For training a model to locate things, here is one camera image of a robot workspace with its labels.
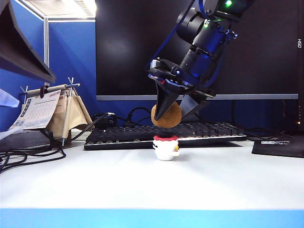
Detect black angled shelf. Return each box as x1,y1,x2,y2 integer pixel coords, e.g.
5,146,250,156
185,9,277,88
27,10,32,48
0,0,57,84

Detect white paper sheet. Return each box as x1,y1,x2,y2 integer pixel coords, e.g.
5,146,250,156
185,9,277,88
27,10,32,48
0,88,20,108

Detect white desk calendar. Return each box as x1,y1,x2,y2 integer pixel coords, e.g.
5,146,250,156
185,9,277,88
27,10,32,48
9,91,61,131

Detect beige canvas tent stand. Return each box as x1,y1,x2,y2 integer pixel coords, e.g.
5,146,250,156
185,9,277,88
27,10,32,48
19,76,94,147

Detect black power adapter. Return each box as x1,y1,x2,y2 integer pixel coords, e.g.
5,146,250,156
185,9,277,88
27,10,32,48
93,114,117,131

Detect brown fuzzy kiwi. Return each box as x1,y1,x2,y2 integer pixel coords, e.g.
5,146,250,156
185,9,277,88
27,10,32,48
151,102,183,129

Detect black flat pad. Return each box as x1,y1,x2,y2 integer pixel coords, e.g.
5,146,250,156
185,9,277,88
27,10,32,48
0,130,52,153

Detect white red-topped toy cup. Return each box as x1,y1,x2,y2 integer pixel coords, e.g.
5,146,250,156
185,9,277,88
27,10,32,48
152,134,181,161

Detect black device with HSD print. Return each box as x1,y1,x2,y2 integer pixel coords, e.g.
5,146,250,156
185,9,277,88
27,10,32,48
284,0,304,134

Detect black cable bundle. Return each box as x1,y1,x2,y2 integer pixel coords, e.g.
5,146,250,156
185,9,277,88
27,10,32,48
0,139,67,173

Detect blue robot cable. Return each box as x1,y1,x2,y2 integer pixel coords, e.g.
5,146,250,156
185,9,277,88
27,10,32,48
145,0,227,88

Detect black computer monitor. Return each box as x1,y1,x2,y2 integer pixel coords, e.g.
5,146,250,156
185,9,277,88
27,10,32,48
95,0,299,102

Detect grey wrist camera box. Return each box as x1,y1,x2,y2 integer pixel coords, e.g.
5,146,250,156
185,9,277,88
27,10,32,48
150,58,171,72

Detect blue office partition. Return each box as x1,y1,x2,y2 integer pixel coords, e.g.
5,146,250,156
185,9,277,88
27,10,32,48
0,0,285,133

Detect black looped cable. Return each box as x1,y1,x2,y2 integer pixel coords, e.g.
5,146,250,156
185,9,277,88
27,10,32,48
125,106,155,127

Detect black mouse pad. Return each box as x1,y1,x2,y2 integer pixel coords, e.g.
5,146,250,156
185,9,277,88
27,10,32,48
251,134,304,159

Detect black cable with white plug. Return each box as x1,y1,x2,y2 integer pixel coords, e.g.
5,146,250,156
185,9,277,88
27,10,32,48
61,112,115,148

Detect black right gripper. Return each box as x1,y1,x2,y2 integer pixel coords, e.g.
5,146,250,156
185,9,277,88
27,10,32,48
147,60,216,121

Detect black computer keyboard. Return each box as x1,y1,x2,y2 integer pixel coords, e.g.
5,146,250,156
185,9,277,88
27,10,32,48
83,121,248,151

